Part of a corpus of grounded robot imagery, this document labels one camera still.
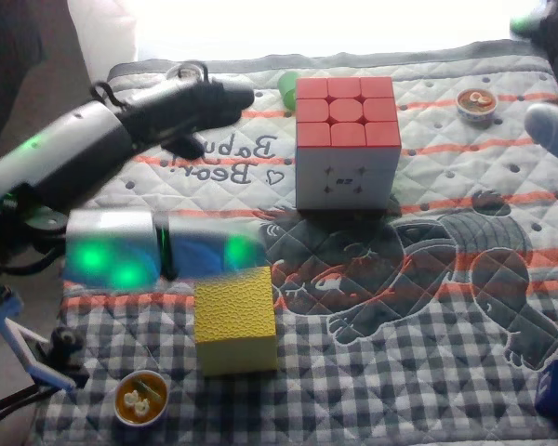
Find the Rubik's cube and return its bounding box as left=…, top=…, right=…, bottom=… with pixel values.
left=295, top=75, right=404, bottom=214

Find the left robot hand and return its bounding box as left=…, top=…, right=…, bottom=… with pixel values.
left=0, top=76, right=267, bottom=292

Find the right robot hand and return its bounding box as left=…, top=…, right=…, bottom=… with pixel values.
left=510, top=0, right=558, bottom=169

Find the toy bowl dark soup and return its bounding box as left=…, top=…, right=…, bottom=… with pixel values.
left=166, top=61, right=210, bottom=84

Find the toy bowl with egg halves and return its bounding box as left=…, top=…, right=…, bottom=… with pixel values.
left=455, top=86, right=498, bottom=125

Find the toy bowl orange soup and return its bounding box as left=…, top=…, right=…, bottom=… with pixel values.
left=113, top=370, right=170, bottom=428

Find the grey quilt with bear print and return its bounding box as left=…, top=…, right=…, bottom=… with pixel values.
left=32, top=39, right=558, bottom=446

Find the small green cylinder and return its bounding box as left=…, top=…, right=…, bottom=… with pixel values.
left=276, top=70, right=303, bottom=112

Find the yellow foam cube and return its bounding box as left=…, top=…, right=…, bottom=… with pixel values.
left=193, top=265, right=279, bottom=377

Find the blue white bracket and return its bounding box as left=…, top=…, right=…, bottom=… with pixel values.
left=0, top=267, right=90, bottom=391

